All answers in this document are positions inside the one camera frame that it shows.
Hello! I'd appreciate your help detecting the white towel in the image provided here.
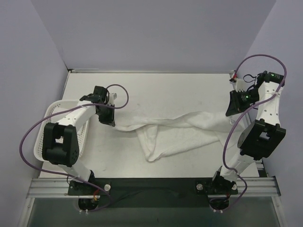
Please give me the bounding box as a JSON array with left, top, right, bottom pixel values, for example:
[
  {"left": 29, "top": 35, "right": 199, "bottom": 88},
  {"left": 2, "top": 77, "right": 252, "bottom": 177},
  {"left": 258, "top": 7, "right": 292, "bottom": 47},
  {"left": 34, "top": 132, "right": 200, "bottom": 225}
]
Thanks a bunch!
[{"left": 115, "top": 112, "right": 237, "bottom": 162}]

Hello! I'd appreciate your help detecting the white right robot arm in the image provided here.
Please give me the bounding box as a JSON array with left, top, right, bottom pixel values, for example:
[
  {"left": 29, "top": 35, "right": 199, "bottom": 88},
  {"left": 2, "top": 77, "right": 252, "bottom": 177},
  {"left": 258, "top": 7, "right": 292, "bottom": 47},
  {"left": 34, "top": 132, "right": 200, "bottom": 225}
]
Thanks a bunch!
[{"left": 210, "top": 71, "right": 286, "bottom": 194}]

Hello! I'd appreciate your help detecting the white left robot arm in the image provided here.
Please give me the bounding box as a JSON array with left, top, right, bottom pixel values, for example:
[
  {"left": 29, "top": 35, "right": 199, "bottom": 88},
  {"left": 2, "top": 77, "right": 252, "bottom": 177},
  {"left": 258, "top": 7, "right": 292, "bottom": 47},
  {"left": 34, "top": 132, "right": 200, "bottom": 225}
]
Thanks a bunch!
[{"left": 42, "top": 86, "right": 117, "bottom": 195}]

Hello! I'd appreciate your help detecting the white perforated plastic basket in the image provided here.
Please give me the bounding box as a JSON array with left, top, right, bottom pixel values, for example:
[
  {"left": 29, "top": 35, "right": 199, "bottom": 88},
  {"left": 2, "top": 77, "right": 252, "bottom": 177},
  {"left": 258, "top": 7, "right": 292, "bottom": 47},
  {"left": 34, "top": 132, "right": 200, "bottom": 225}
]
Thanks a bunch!
[{"left": 34, "top": 100, "right": 89, "bottom": 161}]

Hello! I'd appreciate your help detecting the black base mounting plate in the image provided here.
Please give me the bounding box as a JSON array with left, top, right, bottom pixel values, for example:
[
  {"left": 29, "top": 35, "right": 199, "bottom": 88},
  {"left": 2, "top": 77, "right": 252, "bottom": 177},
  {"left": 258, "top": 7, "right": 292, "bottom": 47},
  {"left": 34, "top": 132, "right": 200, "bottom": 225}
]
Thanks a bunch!
[{"left": 67, "top": 177, "right": 238, "bottom": 210}]

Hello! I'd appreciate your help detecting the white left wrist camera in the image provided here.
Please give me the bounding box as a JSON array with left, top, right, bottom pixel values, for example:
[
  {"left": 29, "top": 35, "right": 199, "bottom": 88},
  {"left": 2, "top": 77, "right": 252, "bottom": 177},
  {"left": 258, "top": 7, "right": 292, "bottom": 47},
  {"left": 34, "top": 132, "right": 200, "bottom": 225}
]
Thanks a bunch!
[{"left": 108, "top": 93, "right": 117, "bottom": 105}]

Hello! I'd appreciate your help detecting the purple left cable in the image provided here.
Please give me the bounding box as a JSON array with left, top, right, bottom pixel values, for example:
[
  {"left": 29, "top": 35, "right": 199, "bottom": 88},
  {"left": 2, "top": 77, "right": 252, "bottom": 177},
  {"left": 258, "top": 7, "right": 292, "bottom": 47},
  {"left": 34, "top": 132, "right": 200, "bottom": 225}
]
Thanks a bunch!
[{"left": 18, "top": 84, "right": 130, "bottom": 211}]

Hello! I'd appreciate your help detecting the purple cable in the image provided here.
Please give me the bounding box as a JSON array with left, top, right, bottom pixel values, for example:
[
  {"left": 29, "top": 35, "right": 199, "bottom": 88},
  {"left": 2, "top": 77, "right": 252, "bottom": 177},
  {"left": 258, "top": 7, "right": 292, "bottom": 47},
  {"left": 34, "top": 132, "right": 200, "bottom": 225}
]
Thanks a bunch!
[
  {"left": 18, "top": 84, "right": 130, "bottom": 211},
  {"left": 209, "top": 54, "right": 288, "bottom": 211}
]

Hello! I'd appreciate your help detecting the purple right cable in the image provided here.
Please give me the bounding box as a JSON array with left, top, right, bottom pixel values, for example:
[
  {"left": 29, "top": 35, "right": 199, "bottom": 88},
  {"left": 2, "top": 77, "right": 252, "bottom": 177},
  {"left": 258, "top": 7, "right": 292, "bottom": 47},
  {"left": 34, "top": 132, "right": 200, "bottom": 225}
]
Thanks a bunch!
[{"left": 209, "top": 54, "right": 288, "bottom": 211}]

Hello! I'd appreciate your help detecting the aluminium front rail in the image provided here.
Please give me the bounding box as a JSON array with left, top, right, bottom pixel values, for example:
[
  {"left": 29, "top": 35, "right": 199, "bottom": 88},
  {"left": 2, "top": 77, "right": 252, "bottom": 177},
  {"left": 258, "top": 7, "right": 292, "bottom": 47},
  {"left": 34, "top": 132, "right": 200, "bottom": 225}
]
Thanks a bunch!
[{"left": 27, "top": 177, "right": 281, "bottom": 199}]

